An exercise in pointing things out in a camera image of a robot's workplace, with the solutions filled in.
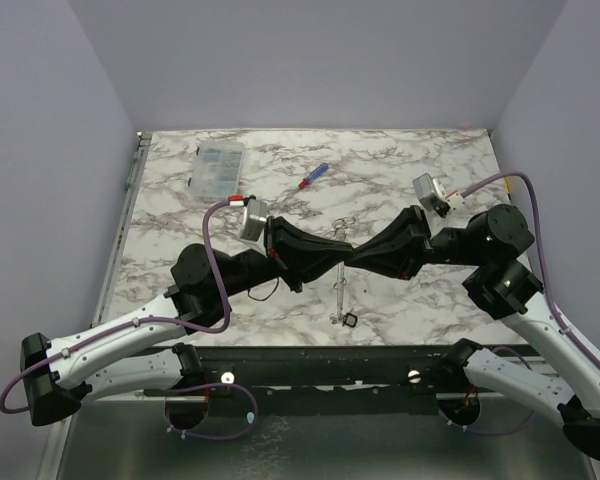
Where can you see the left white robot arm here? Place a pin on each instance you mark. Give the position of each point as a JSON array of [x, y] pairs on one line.
[[57, 375]]

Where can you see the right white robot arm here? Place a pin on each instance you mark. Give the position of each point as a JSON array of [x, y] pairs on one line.
[[510, 293]]

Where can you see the clear plastic organizer box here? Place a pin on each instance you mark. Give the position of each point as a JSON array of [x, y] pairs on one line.
[[216, 170]]

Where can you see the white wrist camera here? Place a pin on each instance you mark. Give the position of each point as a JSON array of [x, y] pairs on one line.
[[433, 197], [254, 221]]

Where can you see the black key tag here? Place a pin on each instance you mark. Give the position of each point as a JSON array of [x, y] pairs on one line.
[[350, 320]]

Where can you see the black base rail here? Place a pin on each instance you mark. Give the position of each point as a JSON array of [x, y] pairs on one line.
[[325, 381]]

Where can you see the blue red screwdriver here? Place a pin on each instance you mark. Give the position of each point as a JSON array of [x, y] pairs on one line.
[[310, 178]]

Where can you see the aluminium side rail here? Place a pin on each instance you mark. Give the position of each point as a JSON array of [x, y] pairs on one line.
[[132, 187]]

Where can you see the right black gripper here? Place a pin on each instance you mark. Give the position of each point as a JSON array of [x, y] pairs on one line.
[[423, 240]]

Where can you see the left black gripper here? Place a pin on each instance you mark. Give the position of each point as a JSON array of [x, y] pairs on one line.
[[310, 258]]

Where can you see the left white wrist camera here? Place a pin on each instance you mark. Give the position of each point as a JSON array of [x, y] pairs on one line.
[[254, 221]]

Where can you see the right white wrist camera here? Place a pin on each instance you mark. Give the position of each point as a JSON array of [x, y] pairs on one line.
[[433, 197]]

